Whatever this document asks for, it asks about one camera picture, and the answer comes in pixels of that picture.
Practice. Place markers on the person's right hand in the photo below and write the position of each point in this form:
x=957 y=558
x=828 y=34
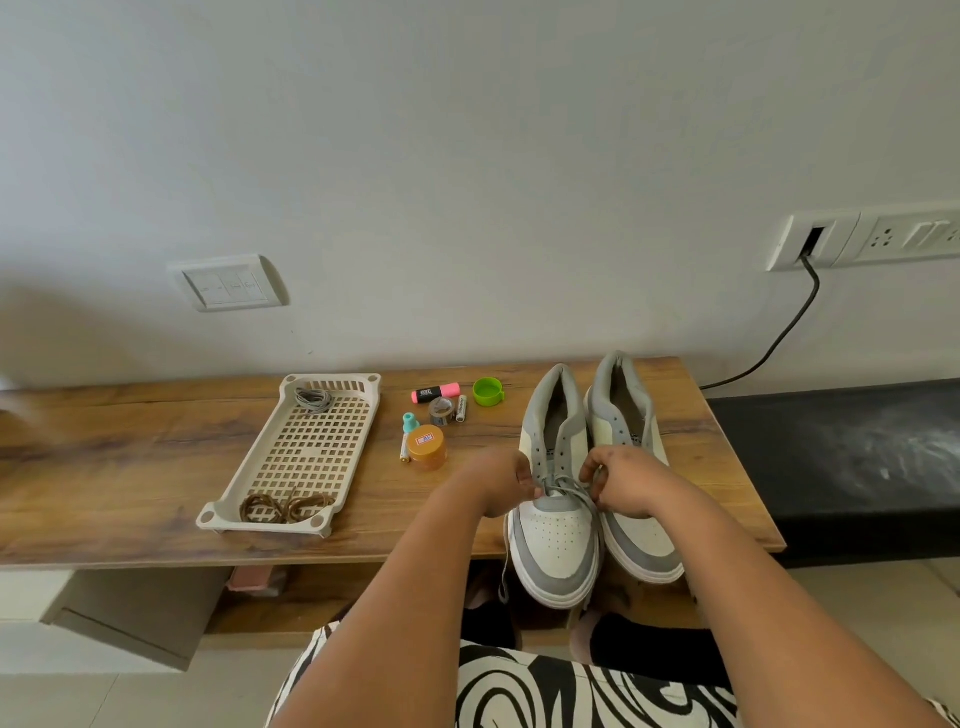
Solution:
x=637 y=480

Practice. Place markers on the person's left hand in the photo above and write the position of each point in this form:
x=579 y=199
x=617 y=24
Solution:
x=495 y=480

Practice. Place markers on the person's right fingers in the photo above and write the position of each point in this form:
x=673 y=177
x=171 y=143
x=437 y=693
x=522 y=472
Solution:
x=592 y=472

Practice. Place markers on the person's left fingers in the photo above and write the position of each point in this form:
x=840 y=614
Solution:
x=529 y=481

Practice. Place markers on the grey sneaker shoelace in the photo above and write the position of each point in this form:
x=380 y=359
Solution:
x=564 y=489

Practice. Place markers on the person's right forearm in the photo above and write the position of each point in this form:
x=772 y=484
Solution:
x=757 y=622

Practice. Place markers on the person's left forearm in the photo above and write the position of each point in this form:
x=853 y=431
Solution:
x=390 y=622

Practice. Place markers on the white grey laced sneaker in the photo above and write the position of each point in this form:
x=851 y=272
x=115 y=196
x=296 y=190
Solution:
x=553 y=540

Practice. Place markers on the green round plastic cap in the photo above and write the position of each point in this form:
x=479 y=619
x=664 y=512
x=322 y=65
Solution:
x=487 y=393

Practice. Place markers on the white battery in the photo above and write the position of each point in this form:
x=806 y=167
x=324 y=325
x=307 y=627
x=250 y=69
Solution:
x=461 y=409

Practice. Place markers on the orange round jar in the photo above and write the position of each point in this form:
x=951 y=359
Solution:
x=427 y=448

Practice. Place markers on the patterned tape roll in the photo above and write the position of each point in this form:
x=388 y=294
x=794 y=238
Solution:
x=442 y=411

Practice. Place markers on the pink highlighter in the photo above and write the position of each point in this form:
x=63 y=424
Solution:
x=436 y=392

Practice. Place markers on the teal capped marker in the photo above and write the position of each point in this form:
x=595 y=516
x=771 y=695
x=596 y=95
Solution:
x=409 y=431

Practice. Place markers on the black white patterned garment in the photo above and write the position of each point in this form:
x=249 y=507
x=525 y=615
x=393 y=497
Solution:
x=540 y=694

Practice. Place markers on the cream plastic basket tray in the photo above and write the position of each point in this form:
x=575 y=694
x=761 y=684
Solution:
x=304 y=450

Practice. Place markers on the coiled grey shoelace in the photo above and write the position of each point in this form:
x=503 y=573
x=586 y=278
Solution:
x=313 y=400

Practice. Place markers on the coiled brown shoelace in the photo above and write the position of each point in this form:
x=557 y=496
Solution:
x=285 y=508

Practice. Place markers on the black bench top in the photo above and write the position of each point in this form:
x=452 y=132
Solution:
x=847 y=465

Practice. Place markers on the pink object under table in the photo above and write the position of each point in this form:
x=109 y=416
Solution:
x=255 y=580

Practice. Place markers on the white wall switch plate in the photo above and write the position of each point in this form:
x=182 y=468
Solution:
x=227 y=285

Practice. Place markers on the white wall socket panel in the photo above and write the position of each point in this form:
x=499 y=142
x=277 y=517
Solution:
x=892 y=236

